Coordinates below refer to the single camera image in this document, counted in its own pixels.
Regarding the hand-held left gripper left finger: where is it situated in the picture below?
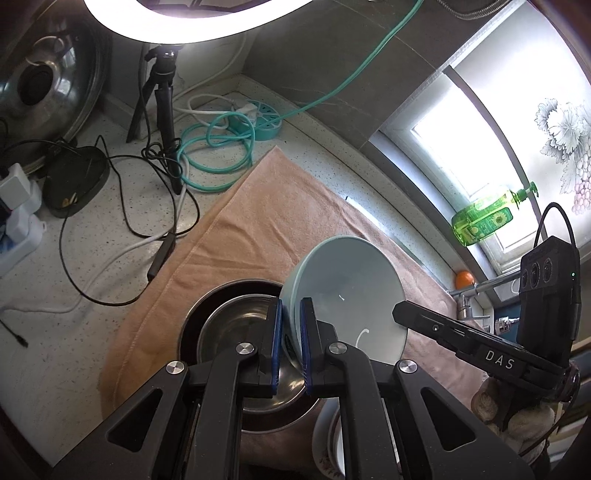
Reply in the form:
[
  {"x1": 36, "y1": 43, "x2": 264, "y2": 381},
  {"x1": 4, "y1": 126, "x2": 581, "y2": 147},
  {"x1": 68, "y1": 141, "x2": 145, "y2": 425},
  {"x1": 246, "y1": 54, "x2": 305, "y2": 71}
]
[{"x1": 46, "y1": 298, "x2": 283, "y2": 480}]

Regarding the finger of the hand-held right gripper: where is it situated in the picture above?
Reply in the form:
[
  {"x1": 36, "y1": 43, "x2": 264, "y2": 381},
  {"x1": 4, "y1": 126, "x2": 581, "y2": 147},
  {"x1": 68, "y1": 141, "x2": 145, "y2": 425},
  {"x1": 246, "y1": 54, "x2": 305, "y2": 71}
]
[{"x1": 392, "y1": 300, "x2": 482, "y2": 361}]

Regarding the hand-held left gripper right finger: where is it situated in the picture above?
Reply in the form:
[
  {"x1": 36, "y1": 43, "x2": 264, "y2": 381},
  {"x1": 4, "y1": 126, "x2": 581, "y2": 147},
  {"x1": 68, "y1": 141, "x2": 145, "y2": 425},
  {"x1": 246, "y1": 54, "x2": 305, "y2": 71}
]
[{"x1": 299, "y1": 298, "x2": 536, "y2": 480}]

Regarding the shiny stainless steel bowl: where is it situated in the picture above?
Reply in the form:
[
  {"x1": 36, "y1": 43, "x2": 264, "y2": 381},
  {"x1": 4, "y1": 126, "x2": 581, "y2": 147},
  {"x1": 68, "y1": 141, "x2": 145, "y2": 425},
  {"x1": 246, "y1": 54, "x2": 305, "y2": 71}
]
[{"x1": 196, "y1": 295, "x2": 324, "y2": 409}]

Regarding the mint green bowl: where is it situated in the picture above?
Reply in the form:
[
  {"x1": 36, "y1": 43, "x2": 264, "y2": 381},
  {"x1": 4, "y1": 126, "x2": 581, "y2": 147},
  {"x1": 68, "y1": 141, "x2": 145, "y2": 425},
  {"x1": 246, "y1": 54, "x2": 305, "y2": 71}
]
[{"x1": 279, "y1": 234, "x2": 409, "y2": 370}]

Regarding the dark stainless steel bowl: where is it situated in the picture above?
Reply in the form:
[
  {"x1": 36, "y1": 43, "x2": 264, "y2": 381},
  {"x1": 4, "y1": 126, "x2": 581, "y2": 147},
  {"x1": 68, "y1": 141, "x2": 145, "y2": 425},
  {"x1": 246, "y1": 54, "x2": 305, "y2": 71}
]
[{"x1": 178, "y1": 279, "x2": 333, "y2": 435}]

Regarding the large plate with pink blossoms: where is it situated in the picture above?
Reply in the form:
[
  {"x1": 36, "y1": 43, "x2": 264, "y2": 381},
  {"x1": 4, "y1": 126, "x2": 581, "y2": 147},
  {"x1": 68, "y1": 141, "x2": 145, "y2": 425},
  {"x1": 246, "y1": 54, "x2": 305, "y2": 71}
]
[{"x1": 311, "y1": 404, "x2": 347, "y2": 480}]

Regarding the person's right hand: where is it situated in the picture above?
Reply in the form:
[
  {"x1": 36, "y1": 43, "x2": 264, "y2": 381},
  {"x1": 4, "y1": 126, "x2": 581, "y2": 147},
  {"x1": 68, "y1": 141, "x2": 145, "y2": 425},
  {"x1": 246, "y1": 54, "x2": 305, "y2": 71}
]
[{"x1": 471, "y1": 376, "x2": 557, "y2": 462}]

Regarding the chrome faucet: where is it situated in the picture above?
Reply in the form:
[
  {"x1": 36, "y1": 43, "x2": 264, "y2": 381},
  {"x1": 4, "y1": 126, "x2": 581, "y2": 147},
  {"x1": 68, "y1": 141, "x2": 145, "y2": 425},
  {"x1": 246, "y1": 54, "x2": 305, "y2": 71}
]
[{"x1": 448, "y1": 270, "x2": 525, "y2": 319}]

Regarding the green dish soap bottle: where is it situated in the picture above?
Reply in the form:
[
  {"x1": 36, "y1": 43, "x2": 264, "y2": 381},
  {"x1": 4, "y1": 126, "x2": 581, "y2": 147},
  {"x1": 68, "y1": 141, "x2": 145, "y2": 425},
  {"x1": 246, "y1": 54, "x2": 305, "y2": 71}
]
[{"x1": 451, "y1": 181, "x2": 539, "y2": 247}]

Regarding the orange towel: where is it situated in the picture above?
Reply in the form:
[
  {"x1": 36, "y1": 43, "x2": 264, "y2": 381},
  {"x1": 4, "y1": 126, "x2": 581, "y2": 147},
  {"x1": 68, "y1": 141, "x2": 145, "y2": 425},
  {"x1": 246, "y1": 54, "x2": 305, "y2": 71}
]
[{"x1": 99, "y1": 145, "x2": 490, "y2": 467}]

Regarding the window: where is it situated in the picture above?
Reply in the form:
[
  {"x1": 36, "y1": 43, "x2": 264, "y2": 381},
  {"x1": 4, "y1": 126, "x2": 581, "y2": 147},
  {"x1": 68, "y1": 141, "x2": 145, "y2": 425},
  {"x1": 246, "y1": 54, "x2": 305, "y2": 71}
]
[{"x1": 367, "y1": 0, "x2": 591, "y2": 282}]

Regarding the teal round power strip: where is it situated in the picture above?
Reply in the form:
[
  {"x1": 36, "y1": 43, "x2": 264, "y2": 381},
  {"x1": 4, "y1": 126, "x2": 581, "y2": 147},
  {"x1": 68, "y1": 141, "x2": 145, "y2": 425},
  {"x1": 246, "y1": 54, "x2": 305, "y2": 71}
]
[{"x1": 228, "y1": 99, "x2": 282, "y2": 141}]

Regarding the black tripod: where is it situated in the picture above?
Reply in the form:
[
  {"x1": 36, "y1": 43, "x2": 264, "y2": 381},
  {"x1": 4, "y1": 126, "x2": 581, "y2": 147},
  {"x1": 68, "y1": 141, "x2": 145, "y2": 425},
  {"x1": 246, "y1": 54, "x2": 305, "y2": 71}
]
[{"x1": 126, "y1": 44, "x2": 184, "y2": 195}]

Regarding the black oval device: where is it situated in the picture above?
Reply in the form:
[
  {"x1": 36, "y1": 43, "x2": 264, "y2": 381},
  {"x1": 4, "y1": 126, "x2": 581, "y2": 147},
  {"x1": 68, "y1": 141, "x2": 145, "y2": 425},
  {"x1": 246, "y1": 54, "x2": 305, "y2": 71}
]
[{"x1": 44, "y1": 145, "x2": 110, "y2": 219}]

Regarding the white power strip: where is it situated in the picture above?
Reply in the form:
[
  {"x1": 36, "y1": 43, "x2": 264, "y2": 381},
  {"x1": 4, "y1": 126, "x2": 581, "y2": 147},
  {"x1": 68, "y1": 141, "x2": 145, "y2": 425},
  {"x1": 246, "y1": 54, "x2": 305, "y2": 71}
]
[{"x1": 0, "y1": 222, "x2": 47, "y2": 278}]

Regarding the white adapter plug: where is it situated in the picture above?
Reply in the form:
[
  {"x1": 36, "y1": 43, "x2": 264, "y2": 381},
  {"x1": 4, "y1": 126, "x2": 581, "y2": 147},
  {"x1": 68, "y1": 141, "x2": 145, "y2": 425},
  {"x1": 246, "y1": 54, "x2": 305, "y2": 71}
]
[{"x1": 4, "y1": 203, "x2": 47, "y2": 241}]

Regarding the white charger plug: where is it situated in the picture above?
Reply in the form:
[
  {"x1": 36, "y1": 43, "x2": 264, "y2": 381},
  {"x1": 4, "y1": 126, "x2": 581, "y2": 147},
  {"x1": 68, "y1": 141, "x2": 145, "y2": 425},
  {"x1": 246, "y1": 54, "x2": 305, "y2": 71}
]
[{"x1": 0, "y1": 162, "x2": 42, "y2": 208}]

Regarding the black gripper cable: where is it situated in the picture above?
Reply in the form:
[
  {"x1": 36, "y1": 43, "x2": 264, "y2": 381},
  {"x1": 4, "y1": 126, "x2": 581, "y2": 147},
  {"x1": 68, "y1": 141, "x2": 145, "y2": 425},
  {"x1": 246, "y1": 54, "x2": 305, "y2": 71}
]
[{"x1": 536, "y1": 202, "x2": 578, "y2": 250}]

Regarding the teal cable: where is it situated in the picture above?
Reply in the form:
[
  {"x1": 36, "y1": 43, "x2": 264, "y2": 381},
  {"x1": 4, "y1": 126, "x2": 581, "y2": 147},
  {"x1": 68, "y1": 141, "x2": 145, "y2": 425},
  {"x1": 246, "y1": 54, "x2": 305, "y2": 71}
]
[{"x1": 178, "y1": 0, "x2": 426, "y2": 192}]

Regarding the braided metal hose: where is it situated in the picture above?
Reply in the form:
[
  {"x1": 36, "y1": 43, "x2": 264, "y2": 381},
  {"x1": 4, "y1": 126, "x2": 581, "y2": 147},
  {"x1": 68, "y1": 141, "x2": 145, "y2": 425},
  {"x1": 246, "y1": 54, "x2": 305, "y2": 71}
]
[{"x1": 441, "y1": 0, "x2": 525, "y2": 21}]

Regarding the ring light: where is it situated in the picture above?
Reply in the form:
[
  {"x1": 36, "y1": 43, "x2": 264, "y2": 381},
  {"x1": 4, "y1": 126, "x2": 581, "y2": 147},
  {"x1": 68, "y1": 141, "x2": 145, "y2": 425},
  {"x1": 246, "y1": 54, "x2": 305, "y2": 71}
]
[{"x1": 83, "y1": 0, "x2": 326, "y2": 46}]

